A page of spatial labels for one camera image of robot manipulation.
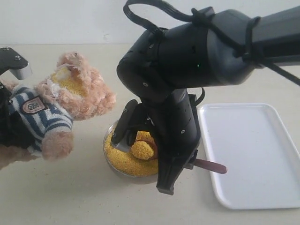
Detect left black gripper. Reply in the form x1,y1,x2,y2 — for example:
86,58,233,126
0,47,37,148

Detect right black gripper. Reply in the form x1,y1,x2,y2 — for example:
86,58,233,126
111,88,200,195

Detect dark wooden spoon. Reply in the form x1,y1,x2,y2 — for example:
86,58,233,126
130,140,227,174

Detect plush teddy bear striped shirt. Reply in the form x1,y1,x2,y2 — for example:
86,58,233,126
0,52,116,168

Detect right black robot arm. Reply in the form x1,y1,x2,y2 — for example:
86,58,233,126
111,0,300,195

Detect yellow millet grains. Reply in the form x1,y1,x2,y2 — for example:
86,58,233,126
105,130,160,176

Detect metal bowl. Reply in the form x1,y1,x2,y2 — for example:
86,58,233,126
103,118,162,179

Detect white plastic tray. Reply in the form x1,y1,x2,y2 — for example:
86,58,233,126
198,103,300,210

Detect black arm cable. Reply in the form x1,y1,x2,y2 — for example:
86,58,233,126
123,0,300,86

